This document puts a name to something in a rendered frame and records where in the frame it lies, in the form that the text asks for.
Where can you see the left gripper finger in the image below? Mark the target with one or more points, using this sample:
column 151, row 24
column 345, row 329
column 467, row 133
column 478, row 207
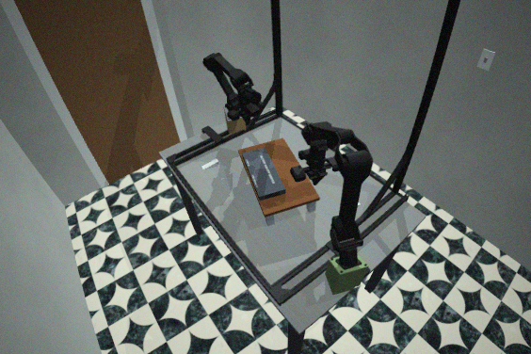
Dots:
column 313, row 179
column 320, row 176

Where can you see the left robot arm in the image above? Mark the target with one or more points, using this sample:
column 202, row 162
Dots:
column 355, row 167

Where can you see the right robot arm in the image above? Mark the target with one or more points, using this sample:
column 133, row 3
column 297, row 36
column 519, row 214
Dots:
column 217, row 64

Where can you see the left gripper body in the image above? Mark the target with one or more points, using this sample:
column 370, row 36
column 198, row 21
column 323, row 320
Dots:
column 315, row 165

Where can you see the grey network switch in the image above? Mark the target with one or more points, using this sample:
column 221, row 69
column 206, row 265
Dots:
column 265, row 178

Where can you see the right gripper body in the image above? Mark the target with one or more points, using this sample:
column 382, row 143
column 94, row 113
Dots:
column 235, row 115

